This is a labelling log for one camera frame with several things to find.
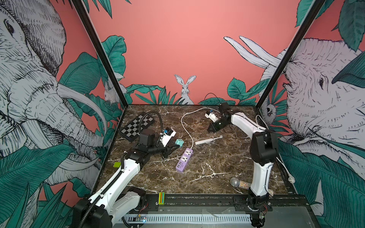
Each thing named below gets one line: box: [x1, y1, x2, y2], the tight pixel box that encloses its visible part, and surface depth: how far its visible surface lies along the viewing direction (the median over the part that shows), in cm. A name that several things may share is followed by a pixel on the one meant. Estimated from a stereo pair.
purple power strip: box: [175, 147, 194, 173], surface depth 90 cm
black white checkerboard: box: [118, 112, 155, 143], surface depth 106 cm
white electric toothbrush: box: [194, 134, 223, 146], surface depth 100 cm
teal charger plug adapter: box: [174, 138, 185, 147], surface depth 76 cm
